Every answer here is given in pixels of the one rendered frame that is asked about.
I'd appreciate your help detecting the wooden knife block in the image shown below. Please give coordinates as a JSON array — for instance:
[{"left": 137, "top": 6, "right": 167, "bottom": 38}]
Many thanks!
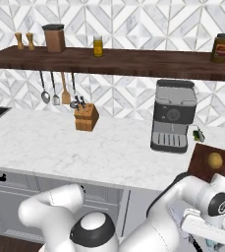
[{"left": 74, "top": 102, "right": 100, "bottom": 133}]

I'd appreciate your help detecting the yellow glass jar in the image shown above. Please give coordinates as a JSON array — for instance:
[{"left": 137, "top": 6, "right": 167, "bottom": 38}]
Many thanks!
[{"left": 92, "top": 34, "right": 104, "bottom": 58}]

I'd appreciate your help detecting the hanging metal spoon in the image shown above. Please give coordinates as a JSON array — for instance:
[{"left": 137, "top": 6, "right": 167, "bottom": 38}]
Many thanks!
[{"left": 39, "top": 71, "right": 51, "bottom": 105}]

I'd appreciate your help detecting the dark brown cutting board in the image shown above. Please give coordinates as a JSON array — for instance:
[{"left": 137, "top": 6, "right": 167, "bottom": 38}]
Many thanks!
[{"left": 186, "top": 142, "right": 225, "bottom": 184}]

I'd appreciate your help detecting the grey coffee machine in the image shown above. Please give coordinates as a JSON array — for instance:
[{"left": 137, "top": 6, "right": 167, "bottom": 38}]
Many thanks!
[{"left": 149, "top": 79, "right": 198, "bottom": 155}]

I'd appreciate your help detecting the brown canister with black lid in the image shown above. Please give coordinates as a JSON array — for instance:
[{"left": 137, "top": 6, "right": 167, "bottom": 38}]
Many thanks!
[{"left": 41, "top": 23, "right": 67, "bottom": 53}]

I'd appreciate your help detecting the grey cupboard panel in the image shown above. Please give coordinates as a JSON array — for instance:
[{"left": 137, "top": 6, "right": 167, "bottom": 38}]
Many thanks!
[{"left": 127, "top": 188, "right": 184, "bottom": 237}]

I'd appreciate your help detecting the hanging metal spatula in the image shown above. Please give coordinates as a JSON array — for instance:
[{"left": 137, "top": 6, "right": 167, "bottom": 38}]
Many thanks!
[{"left": 50, "top": 72, "right": 61, "bottom": 106}]

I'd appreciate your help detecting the dark jar with red label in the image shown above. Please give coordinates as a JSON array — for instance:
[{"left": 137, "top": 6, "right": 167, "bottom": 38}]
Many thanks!
[{"left": 210, "top": 32, "right": 225, "bottom": 64}]

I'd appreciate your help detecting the grey cupboard door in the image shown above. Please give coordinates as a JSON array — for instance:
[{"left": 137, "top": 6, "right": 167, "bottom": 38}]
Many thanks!
[{"left": 0, "top": 190, "right": 44, "bottom": 242}]

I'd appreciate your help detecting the yellow potato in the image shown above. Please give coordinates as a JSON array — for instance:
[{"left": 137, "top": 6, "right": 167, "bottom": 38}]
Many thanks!
[{"left": 207, "top": 152, "right": 224, "bottom": 170}]

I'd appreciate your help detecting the green and black peeler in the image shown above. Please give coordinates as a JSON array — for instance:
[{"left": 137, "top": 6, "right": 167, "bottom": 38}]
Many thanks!
[{"left": 192, "top": 126, "right": 206, "bottom": 143}]

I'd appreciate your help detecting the grey drawer front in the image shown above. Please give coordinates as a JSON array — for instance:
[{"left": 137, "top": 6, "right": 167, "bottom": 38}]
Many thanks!
[
  {"left": 38, "top": 176, "right": 125, "bottom": 211},
  {"left": 0, "top": 168, "right": 39, "bottom": 194}
]

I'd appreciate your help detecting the small wooden shaker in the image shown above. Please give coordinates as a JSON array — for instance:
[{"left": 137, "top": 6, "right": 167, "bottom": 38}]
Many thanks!
[
  {"left": 25, "top": 31, "right": 36, "bottom": 51},
  {"left": 14, "top": 31, "right": 25, "bottom": 51}
]

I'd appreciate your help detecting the hanging wooden spatula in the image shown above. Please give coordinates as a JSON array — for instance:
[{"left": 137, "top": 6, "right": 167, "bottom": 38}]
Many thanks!
[{"left": 60, "top": 72, "right": 72, "bottom": 105}]

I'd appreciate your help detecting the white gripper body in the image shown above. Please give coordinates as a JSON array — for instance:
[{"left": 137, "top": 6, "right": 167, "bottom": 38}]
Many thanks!
[{"left": 180, "top": 209, "right": 225, "bottom": 247}]

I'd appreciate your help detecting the dark wooden wall shelf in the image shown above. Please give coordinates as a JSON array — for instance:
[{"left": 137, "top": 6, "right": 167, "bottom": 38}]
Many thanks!
[{"left": 0, "top": 44, "right": 225, "bottom": 83}]

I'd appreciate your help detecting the hanging metal ladle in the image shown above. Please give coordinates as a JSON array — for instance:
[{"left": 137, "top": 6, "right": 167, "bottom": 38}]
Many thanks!
[{"left": 69, "top": 72, "right": 80, "bottom": 110}]

